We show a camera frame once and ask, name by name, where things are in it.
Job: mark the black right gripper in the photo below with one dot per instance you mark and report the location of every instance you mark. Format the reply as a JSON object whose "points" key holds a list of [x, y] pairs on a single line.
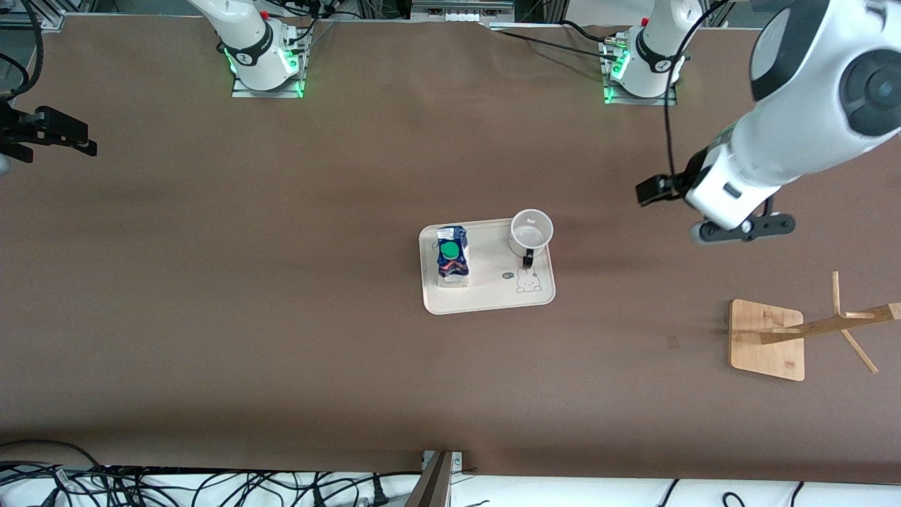
{"points": [[15, 132]]}

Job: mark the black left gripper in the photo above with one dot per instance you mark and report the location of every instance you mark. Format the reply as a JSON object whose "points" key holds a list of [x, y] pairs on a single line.
{"points": [[681, 182]]}

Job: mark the white smiley face cup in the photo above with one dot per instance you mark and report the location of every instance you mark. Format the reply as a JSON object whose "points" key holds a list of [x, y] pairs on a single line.
{"points": [[531, 232]]}

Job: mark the blue white milk carton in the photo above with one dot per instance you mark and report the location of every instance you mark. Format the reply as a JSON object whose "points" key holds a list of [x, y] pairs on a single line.
{"points": [[452, 264]]}

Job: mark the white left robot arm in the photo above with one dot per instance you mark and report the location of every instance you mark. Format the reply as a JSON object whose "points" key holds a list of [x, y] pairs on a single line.
{"points": [[795, 134]]}

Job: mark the wooden cup stand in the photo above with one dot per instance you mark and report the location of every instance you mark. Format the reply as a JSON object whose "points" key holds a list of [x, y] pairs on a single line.
{"points": [[764, 352]]}

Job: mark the cream rabbit print tray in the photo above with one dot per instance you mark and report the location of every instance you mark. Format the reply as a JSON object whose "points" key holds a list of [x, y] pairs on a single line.
{"points": [[493, 296]]}

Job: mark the grey power strip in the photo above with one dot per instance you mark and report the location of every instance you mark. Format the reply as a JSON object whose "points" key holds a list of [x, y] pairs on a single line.
{"points": [[461, 8]]}

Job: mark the brown table cover sheet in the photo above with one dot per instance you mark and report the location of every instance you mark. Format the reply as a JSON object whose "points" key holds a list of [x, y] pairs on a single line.
{"points": [[281, 352]]}

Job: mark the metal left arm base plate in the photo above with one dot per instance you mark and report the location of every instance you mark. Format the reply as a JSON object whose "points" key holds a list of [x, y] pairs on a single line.
{"points": [[669, 100]]}

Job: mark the aluminium corner frame profile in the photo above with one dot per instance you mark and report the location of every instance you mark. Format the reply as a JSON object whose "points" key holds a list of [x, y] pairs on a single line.
{"points": [[32, 15]]}

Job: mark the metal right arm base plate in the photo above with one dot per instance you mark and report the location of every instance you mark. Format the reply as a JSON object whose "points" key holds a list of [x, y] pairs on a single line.
{"points": [[243, 91]]}

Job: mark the aluminium frame post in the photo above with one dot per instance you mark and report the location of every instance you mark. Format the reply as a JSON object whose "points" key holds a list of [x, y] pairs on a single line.
{"points": [[433, 482]]}

